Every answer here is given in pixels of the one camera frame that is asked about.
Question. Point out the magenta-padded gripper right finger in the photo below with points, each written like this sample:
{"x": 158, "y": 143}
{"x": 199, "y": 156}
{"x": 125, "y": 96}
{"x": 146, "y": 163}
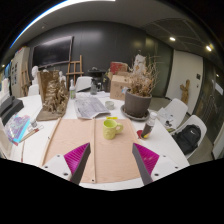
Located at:
{"x": 163, "y": 165}

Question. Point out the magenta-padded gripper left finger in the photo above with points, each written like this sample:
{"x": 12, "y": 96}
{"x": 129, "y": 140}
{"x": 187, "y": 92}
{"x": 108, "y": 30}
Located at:
{"x": 60, "y": 165}

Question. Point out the black backpack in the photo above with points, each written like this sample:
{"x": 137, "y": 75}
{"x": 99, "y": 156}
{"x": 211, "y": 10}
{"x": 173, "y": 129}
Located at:
{"x": 186, "y": 138}

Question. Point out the flat round red coaster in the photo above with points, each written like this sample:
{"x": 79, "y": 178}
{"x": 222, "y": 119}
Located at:
{"x": 138, "y": 134}

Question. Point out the wooden paintbrush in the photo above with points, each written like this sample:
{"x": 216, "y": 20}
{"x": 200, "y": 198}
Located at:
{"x": 31, "y": 133}

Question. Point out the small paint jar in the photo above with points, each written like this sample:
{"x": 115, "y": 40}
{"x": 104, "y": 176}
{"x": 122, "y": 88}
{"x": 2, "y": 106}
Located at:
{"x": 33, "y": 123}

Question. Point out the white printed paper sheets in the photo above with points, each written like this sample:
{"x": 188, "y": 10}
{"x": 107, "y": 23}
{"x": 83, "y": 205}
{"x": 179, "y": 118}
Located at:
{"x": 164, "y": 115}

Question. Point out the light wooden board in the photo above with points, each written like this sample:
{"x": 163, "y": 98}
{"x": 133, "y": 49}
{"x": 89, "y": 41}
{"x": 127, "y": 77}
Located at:
{"x": 113, "y": 156}

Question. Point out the grey plant saucer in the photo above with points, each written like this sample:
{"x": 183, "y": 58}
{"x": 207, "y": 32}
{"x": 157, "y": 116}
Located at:
{"x": 133, "y": 118}

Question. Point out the yellow-green mug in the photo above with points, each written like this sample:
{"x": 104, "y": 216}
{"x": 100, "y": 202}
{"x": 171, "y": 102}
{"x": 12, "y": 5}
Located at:
{"x": 109, "y": 130}

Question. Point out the grey printed newspaper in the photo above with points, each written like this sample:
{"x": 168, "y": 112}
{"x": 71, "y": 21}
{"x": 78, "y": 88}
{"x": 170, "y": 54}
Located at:
{"x": 90, "y": 106}

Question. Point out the dried plant in grey pot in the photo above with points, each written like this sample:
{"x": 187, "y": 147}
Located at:
{"x": 137, "y": 103}

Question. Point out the brown carved relief sculpture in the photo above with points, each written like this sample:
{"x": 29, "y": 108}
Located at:
{"x": 53, "y": 96}

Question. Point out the yellow packet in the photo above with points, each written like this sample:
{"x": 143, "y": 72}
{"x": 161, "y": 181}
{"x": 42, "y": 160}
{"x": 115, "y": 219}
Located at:
{"x": 112, "y": 118}

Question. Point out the spray bottle with green label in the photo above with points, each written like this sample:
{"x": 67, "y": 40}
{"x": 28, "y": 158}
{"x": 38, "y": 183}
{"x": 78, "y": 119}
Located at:
{"x": 72, "y": 93}

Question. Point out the black flat box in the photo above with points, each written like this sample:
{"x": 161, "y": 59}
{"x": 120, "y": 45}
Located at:
{"x": 10, "y": 108}

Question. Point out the wooden standing figure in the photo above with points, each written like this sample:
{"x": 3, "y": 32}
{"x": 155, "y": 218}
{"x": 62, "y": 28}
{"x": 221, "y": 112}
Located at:
{"x": 185, "y": 91}

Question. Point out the wooden easel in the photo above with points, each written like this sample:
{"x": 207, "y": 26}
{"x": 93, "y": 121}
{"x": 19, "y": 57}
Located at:
{"x": 25, "y": 86}
{"x": 75, "y": 72}

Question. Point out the cardboard box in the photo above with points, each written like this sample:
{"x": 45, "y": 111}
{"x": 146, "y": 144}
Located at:
{"x": 117, "y": 88}

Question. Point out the white plaster bust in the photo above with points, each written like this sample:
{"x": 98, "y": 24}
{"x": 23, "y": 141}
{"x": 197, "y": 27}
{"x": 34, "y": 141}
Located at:
{"x": 34, "y": 71}

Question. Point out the white cabinet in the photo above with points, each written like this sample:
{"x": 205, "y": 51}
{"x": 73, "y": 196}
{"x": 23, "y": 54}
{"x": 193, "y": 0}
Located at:
{"x": 16, "y": 73}

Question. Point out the tall white plaster statue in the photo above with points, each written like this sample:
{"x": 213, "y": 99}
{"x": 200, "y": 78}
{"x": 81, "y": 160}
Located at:
{"x": 139, "y": 63}

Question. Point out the red box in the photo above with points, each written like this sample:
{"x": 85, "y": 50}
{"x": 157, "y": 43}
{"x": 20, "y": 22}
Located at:
{"x": 119, "y": 67}

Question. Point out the long ceiling light strip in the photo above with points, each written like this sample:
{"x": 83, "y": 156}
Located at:
{"x": 50, "y": 11}

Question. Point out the dark wall screen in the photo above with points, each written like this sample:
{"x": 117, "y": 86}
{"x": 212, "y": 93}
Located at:
{"x": 51, "y": 51}

